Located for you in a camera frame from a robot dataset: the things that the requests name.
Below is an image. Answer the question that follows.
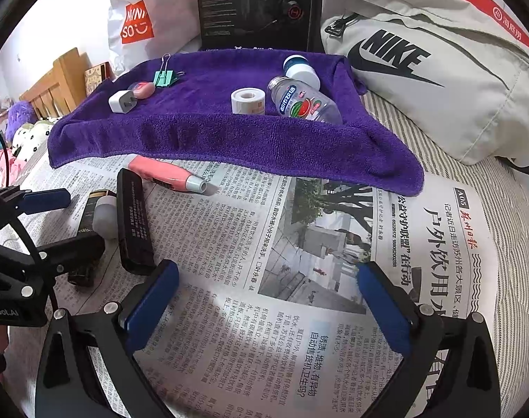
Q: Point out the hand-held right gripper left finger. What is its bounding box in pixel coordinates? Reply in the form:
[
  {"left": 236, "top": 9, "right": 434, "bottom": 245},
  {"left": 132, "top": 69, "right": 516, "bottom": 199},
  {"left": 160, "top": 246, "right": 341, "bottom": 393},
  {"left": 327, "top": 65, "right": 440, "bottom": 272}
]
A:
[{"left": 34, "top": 259, "right": 180, "bottom": 418}]

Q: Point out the black cable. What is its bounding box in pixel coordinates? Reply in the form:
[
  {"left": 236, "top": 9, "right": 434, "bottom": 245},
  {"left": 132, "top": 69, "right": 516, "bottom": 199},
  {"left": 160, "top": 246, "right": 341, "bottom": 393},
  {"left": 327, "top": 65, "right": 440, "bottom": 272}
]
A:
[{"left": 0, "top": 124, "right": 61, "bottom": 312}]

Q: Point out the black headphone box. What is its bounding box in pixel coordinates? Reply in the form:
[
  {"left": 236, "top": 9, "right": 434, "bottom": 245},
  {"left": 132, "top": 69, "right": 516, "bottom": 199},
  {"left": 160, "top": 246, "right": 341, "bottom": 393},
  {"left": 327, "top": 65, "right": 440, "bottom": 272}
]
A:
[{"left": 196, "top": 0, "right": 315, "bottom": 53}]

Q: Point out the white blue cream jar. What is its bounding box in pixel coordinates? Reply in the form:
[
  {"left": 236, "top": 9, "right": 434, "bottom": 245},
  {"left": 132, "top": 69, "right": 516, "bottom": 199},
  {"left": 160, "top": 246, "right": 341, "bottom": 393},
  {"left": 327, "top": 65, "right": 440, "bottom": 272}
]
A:
[{"left": 283, "top": 54, "right": 321, "bottom": 92}]

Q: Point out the grey sling bag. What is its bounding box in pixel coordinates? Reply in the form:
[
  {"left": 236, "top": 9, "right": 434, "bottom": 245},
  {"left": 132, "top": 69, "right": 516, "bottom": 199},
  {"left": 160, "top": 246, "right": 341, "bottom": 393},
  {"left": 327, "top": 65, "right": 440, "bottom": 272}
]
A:
[{"left": 320, "top": 0, "right": 529, "bottom": 168}]

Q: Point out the small grey white bottle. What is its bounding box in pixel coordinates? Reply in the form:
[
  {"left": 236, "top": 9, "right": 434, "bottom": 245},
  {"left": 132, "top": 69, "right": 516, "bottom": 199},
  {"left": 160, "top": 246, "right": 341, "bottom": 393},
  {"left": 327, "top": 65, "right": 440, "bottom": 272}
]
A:
[{"left": 92, "top": 195, "right": 119, "bottom": 240}]

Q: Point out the purple towel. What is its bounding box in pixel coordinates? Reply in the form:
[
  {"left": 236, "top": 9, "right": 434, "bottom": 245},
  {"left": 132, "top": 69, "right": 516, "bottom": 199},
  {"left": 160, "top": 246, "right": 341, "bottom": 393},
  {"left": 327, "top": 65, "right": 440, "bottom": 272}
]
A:
[{"left": 47, "top": 49, "right": 425, "bottom": 198}]

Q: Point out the purple plush toy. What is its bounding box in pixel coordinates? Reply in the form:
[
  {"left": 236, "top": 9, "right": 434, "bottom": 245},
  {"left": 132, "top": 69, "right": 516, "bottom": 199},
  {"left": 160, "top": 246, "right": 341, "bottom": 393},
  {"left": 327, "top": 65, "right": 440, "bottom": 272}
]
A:
[{"left": 7, "top": 100, "right": 40, "bottom": 140}]

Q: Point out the pink pen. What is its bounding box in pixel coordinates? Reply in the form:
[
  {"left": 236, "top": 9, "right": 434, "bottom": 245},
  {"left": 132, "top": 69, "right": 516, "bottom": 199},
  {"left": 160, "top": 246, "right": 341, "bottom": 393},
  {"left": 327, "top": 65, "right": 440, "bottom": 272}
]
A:
[{"left": 128, "top": 155, "right": 208, "bottom": 194}]

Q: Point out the white spotted plush toy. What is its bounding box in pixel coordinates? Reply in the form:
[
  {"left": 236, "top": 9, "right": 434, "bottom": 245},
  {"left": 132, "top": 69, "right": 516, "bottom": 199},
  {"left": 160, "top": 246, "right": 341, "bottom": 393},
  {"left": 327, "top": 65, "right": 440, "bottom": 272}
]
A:
[{"left": 10, "top": 117, "right": 65, "bottom": 162}]

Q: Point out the newspaper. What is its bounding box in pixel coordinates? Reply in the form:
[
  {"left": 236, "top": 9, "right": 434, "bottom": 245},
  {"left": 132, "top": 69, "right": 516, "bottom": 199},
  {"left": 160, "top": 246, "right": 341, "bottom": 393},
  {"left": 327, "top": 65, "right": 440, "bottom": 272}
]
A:
[{"left": 0, "top": 157, "right": 496, "bottom": 418}]

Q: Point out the white charger plug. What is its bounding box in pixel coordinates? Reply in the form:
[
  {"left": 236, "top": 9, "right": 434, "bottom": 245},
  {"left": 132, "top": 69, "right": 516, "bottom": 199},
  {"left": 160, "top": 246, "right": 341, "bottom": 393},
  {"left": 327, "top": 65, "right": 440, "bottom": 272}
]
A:
[{"left": 109, "top": 90, "right": 139, "bottom": 115}]

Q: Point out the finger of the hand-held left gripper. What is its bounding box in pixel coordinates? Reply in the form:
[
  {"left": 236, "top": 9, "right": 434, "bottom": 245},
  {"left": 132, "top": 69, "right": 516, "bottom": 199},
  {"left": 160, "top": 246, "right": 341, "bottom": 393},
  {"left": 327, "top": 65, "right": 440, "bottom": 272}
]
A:
[
  {"left": 0, "top": 186, "right": 71, "bottom": 216},
  {"left": 30, "top": 232, "right": 106, "bottom": 277}
]

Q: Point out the white tape roll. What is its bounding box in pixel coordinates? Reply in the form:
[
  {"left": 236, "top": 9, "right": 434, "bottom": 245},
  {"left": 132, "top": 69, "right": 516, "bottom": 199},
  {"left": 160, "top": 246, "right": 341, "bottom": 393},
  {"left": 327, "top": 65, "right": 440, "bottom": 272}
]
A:
[{"left": 230, "top": 88, "right": 266, "bottom": 116}]

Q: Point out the wooden headboard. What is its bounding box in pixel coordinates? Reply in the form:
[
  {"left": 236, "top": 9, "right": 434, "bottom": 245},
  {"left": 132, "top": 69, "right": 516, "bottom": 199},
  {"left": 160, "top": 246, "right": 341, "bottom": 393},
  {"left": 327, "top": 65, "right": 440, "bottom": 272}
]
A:
[{"left": 18, "top": 47, "right": 113, "bottom": 120}]

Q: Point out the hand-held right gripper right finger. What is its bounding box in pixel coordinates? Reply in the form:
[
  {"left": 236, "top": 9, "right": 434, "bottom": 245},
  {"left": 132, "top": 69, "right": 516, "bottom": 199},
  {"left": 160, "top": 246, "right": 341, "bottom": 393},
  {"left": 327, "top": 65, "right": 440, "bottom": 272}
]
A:
[{"left": 356, "top": 261, "right": 502, "bottom": 418}]

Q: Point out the small blue jar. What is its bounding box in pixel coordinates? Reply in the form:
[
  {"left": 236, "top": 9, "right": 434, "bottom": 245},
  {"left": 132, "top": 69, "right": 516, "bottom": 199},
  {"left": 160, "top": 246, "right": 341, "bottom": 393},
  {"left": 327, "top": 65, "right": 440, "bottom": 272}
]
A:
[{"left": 127, "top": 81, "right": 156, "bottom": 100}]

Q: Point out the long black box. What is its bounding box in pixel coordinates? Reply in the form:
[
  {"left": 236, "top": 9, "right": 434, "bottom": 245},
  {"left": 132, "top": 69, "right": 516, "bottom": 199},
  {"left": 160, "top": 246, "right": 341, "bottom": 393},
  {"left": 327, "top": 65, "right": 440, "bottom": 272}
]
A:
[{"left": 117, "top": 168, "right": 157, "bottom": 276}]

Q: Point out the green binder clip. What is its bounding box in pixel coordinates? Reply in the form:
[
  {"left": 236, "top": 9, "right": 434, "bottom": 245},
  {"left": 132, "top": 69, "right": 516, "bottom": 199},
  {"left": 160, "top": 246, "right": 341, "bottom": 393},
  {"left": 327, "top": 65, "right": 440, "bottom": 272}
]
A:
[{"left": 153, "top": 53, "right": 186, "bottom": 88}]

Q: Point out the red paper bag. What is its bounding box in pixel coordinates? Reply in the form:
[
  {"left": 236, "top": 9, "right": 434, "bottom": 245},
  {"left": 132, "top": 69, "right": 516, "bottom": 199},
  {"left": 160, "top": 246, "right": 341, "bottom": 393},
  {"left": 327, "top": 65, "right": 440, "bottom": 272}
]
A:
[{"left": 442, "top": 0, "right": 529, "bottom": 59}]

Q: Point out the white plastic shopping bag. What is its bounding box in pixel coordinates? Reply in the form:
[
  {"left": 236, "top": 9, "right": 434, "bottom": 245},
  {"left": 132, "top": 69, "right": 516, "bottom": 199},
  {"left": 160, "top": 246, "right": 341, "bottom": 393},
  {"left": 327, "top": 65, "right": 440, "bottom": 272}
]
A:
[{"left": 107, "top": 0, "right": 204, "bottom": 75}]

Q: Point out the clear plastic bottle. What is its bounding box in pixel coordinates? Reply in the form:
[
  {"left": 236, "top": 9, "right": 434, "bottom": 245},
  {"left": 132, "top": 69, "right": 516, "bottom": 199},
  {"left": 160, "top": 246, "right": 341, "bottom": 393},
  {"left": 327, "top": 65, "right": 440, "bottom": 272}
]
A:
[{"left": 267, "top": 76, "right": 344, "bottom": 125}]

